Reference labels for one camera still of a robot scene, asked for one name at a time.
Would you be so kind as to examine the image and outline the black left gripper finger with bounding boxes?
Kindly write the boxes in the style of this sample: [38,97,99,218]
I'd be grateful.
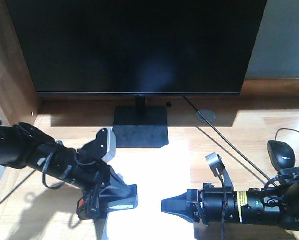
[99,166,137,200]

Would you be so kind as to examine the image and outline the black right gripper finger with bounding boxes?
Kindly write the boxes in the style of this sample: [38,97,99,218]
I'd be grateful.
[161,193,200,224]

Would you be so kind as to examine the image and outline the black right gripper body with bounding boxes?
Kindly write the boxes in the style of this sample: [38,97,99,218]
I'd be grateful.
[186,183,240,225]

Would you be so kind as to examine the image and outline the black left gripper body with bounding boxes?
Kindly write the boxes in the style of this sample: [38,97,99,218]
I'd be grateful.
[26,144,109,190]

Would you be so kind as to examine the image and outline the black stapler with orange button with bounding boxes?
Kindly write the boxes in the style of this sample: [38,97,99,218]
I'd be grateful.
[76,184,140,221]

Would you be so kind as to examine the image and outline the white paper sheets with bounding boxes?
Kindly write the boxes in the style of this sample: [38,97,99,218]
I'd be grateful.
[107,140,194,240]

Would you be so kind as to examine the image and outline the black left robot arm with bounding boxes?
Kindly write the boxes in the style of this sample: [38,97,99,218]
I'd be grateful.
[0,122,138,205]

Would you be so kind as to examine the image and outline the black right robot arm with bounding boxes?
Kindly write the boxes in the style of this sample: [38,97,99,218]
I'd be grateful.
[161,167,299,231]

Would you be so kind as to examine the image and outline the black computer mouse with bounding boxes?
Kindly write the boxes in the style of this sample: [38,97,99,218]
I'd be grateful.
[267,140,296,172]

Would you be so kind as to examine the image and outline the black computer monitor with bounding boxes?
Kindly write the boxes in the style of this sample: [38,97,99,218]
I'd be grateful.
[6,0,267,149]

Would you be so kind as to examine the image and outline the black camera cable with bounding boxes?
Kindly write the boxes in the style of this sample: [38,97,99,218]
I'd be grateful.
[215,169,228,240]
[40,141,100,190]

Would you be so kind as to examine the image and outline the black right camera cable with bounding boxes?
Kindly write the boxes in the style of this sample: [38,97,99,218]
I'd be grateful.
[215,169,228,240]

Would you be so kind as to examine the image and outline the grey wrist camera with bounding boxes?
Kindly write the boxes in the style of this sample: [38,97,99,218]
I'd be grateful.
[205,152,234,189]
[78,127,117,163]

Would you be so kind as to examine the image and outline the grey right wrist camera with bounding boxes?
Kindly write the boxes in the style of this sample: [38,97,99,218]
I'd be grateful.
[205,152,234,189]

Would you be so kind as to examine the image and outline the grey desk cable grommet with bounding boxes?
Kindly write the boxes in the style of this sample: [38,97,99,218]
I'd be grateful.
[195,109,217,123]

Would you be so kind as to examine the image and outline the black mouse cable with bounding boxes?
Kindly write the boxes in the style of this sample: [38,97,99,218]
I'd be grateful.
[274,128,299,141]

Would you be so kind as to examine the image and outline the black monitor cable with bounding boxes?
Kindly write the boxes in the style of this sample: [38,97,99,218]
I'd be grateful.
[183,96,278,187]

